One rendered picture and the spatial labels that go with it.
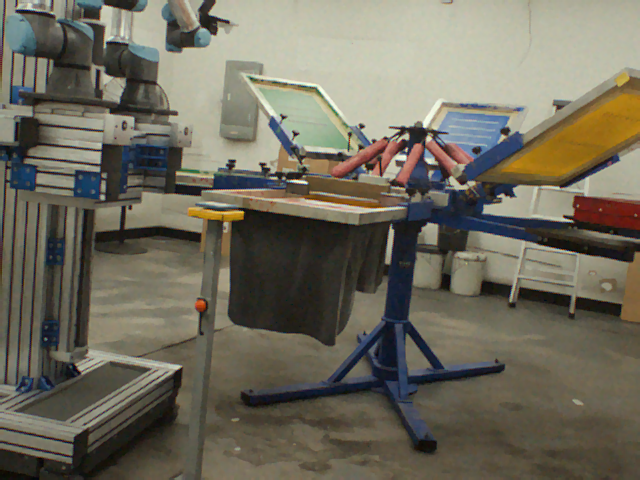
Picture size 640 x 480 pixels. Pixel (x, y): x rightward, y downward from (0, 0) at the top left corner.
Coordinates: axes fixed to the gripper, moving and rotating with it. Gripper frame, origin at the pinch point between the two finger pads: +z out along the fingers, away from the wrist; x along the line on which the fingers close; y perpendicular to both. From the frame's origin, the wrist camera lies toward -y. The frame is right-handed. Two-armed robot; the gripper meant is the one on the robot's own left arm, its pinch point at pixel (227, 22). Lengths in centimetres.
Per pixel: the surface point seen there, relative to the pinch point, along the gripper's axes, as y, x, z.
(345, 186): 54, 80, 0
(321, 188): 57, 71, -2
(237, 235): 74, 75, -51
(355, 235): 63, 112, -34
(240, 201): 60, 81, -59
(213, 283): 84, 92, -76
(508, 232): 61, 125, 63
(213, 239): 70, 89, -77
